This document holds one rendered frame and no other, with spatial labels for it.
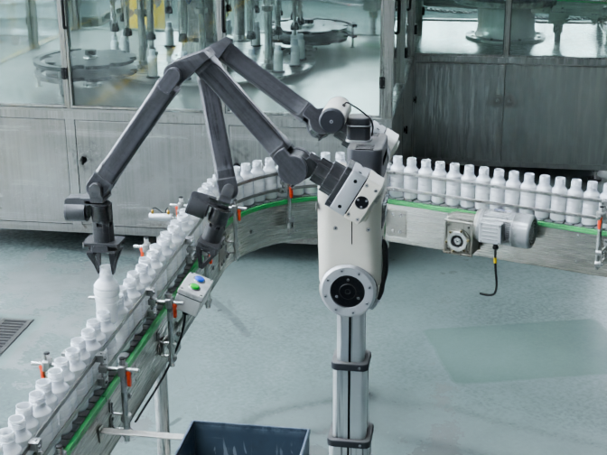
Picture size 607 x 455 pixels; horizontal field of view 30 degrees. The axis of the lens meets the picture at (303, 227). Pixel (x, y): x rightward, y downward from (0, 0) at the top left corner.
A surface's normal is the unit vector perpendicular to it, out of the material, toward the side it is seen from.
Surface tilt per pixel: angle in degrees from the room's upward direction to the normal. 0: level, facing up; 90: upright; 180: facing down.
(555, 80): 90
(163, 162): 90
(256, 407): 0
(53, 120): 90
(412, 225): 90
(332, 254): 101
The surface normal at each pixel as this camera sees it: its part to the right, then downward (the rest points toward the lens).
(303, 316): 0.00, -0.94
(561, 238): -0.46, 0.29
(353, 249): -0.16, 0.50
